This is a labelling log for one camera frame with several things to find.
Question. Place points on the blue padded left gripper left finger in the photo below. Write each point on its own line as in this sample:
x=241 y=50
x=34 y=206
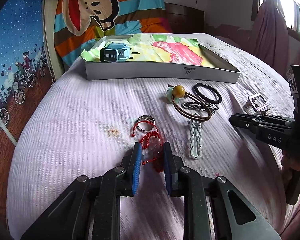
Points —
x=89 y=208

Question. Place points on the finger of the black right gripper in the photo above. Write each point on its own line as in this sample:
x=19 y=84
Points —
x=244 y=121
x=272 y=120

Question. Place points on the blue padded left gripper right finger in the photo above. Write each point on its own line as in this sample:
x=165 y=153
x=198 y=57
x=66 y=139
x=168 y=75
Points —
x=213 y=202

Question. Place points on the silver square buckle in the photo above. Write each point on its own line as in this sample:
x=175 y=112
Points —
x=256 y=104

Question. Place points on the brown hair tie amber bead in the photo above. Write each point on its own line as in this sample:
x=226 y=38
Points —
x=188 y=105

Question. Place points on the person's right hand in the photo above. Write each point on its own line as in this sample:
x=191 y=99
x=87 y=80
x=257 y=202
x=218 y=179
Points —
x=288 y=164

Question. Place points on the grey cardboard tray box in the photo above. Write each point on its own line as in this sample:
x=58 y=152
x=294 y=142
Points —
x=223 y=71

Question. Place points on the pink ribbed bed cover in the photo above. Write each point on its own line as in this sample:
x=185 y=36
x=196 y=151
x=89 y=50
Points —
x=83 y=127

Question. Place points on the pink window curtain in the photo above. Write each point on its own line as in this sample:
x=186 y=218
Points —
x=275 y=33

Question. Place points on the colourful painted paper sheet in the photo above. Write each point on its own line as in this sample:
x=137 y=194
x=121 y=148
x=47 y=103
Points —
x=155 y=48

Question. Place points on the dark wooden headboard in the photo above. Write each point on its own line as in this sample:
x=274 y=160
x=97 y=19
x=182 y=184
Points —
x=185 y=20

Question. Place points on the blue kids smart watch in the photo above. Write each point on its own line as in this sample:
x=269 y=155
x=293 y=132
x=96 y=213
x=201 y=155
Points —
x=116 y=52

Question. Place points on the blue bicycle print wardrobe cover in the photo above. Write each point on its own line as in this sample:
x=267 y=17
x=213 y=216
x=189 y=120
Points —
x=24 y=75

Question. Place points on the striped monkey cartoon blanket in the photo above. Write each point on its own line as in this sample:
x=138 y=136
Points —
x=79 y=24

